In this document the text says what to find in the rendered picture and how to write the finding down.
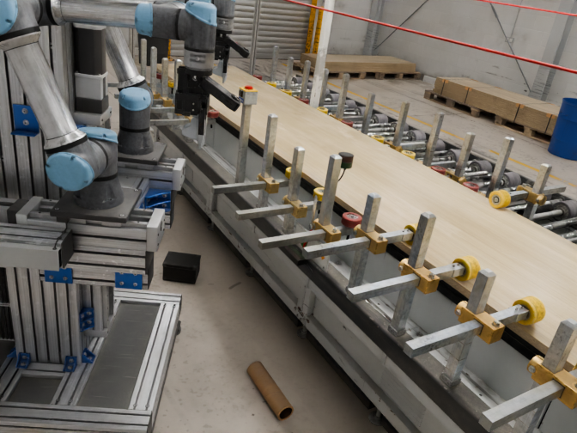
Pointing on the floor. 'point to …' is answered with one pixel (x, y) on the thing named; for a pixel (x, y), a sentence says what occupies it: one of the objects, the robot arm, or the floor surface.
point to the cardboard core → (270, 391)
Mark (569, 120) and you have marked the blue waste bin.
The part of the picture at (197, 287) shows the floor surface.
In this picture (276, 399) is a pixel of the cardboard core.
